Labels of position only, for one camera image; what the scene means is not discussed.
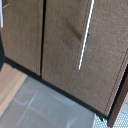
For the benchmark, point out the dark brown drawer cabinet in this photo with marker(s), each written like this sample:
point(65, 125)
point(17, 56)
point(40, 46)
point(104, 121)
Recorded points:
point(115, 100)

